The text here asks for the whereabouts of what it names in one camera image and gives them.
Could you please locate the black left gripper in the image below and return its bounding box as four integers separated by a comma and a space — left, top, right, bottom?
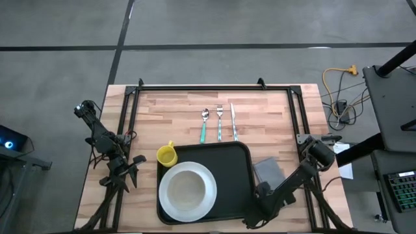
98, 152, 148, 194

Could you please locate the grey napkin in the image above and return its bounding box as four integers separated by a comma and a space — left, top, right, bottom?
253, 157, 287, 192

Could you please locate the black plastic tray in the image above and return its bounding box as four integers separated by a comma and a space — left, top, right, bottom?
155, 141, 257, 226

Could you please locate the yellow plastic cup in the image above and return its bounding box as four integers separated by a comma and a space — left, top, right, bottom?
156, 140, 179, 168

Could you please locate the white round plate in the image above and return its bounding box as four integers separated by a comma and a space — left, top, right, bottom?
158, 161, 218, 223

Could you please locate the grey round bowl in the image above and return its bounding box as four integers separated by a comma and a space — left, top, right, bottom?
167, 170, 207, 212

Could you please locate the silver table knife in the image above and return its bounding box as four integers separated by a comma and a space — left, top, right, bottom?
229, 103, 239, 142

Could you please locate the white paper sheet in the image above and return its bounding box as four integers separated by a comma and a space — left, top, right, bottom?
333, 142, 354, 180

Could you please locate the black desk crossbar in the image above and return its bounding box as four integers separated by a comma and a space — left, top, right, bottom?
335, 132, 385, 168

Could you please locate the grey side cart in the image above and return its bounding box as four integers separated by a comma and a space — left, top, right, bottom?
0, 125, 53, 234

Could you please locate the black power adapter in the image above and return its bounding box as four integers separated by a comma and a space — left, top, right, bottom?
334, 99, 350, 124

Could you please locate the black device with blue light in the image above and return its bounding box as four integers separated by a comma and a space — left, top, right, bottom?
0, 125, 29, 153

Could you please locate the dark grey desk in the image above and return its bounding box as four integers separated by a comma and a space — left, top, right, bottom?
370, 149, 416, 234
362, 64, 416, 153

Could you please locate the backlit computer keyboard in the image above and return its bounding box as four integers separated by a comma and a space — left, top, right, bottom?
383, 170, 416, 214

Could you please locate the black diagonal pole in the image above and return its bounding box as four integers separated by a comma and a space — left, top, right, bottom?
376, 40, 416, 78

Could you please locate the grey metal base plate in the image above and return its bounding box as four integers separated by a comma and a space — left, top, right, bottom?
296, 133, 343, 146

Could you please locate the teal handled fork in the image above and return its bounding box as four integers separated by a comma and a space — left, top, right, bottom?
216, 104, 224, 142

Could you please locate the teal handled spoon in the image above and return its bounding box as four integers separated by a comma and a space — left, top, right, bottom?
199, 108, 211, 145

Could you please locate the black aluminium table frame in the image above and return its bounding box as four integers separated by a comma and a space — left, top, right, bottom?
73, 77, 352, 234

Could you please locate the yellow extension cable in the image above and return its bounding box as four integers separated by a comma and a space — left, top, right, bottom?
321, 64, 358, 111

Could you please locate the black floor cable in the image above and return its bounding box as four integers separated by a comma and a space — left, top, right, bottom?
321, 71, 371, 131

